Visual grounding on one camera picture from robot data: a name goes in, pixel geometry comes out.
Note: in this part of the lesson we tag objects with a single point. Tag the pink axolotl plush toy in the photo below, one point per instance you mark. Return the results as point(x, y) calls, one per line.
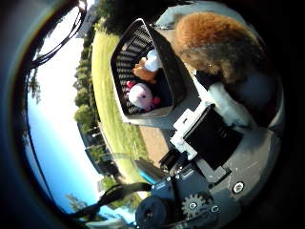
point(141, 95)

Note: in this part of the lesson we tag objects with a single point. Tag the striped tiger plush toy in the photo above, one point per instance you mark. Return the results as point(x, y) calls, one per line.
point(216, 44)

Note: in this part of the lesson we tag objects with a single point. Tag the black slatted plastic basket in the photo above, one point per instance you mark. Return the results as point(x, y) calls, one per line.
point(178, 86)

